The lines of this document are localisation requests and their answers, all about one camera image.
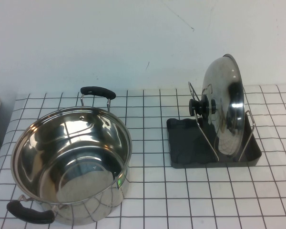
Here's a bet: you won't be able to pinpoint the steel pot lid black knob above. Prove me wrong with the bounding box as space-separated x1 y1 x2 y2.
188 53 244 157

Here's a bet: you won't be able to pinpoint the metal wire lid rack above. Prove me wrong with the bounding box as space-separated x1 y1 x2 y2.
187 81 255 162

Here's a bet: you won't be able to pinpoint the black robot arm with camera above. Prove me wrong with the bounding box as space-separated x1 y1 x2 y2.
0 83 286 229

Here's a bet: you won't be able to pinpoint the stainless steel pot black handles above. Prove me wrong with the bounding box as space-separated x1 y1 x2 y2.
6 85 133 226

